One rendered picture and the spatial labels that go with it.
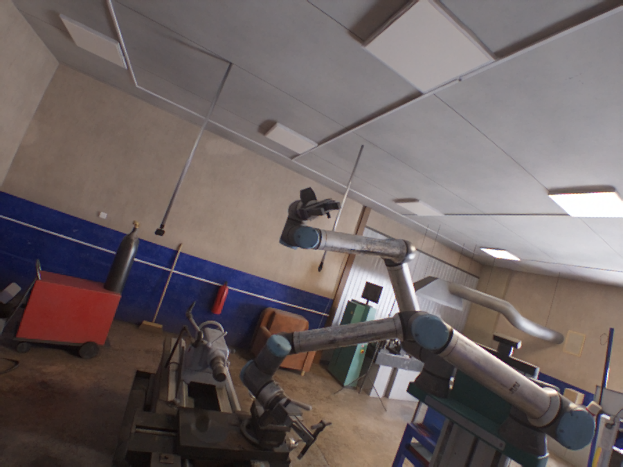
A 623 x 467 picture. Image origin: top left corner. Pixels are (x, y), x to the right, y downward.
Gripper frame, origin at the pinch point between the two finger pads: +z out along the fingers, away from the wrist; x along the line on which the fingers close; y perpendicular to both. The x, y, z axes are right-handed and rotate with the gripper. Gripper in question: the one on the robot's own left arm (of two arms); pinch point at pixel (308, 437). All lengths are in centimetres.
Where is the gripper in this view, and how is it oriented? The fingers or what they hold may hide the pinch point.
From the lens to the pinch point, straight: 116.6
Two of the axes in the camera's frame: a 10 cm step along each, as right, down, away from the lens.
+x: 3.2, 4.9, 8.1
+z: 7.1, 4.4, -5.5
